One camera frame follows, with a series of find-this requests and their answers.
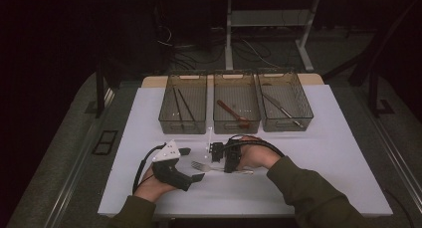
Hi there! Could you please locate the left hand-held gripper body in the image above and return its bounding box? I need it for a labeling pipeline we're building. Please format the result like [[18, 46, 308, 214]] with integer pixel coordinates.
[[151, 139, 194, 192]]

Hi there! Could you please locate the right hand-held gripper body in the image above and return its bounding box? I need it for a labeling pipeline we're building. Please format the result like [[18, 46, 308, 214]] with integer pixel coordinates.
[[205, 126, 242, 163]]

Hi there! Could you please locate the silver metal fork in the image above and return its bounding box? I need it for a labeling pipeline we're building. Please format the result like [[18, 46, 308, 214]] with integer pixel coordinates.
[[191, 160, 255, 175]]

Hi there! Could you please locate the red-brown wooden spoon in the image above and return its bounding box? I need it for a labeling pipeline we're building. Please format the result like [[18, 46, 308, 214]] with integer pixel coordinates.
[[217, 99, 252, 128]]

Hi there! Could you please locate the black chopstick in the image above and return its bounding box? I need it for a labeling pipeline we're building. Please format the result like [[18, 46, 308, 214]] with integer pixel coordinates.
[[172, 87, 185, 128], [177, 88, 200, 128]]

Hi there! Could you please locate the smoked transparent plastic basket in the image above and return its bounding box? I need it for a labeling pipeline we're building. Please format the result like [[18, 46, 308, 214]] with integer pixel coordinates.
[[212, 71, 262, 135], [256, 69, 315, 132], [158, 72, 208, 135]]

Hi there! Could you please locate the silver metal knife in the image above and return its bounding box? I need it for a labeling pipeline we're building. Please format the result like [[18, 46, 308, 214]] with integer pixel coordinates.
[[262, 93, 305, 128]]

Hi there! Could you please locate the person's right hand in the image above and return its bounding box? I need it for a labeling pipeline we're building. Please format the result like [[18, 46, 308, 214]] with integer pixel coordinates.
[[237, 135, 283, 171]]

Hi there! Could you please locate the person's left hand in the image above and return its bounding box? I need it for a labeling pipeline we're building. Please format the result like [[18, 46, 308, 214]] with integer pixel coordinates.
[[133, 173, 177, 205]]

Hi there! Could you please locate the white table mat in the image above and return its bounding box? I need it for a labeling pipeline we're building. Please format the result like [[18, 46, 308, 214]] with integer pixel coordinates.
[[98, 84, 394, 219]]

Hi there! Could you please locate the black metal stand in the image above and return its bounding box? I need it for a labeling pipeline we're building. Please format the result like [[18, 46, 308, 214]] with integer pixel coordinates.
[[367, 65, 396, 117]]

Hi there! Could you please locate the left hand-held gripper black cable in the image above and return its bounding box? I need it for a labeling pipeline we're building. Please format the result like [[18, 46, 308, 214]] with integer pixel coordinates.
[[131, 142, 167, 196]]

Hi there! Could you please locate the hand-held gripper black cable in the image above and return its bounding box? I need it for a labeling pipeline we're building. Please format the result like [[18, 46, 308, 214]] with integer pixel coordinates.
[[131, 142, 167, 196], [222, 133, 287, 158]]

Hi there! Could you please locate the right hand-held gripper black cable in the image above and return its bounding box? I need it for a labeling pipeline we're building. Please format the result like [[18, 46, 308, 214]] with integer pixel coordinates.
[[222, 133, 287, 158]]

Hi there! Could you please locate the tangle of floor cables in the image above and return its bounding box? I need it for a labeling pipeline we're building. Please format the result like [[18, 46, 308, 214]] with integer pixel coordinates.
[[155, 25, 283, 72]]

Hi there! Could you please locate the metal floor rail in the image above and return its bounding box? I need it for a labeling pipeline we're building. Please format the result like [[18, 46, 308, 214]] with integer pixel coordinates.
[[361, 105, 422, 202], [43, 88, 115, 228]]

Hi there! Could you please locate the white metal desk frame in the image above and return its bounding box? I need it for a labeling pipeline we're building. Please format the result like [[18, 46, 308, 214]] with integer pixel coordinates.
[[224, 0, 321, 73]]

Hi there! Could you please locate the black floor cable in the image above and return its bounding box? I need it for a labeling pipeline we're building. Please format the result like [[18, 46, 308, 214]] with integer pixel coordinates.
[[384, 187, 416, 228]]

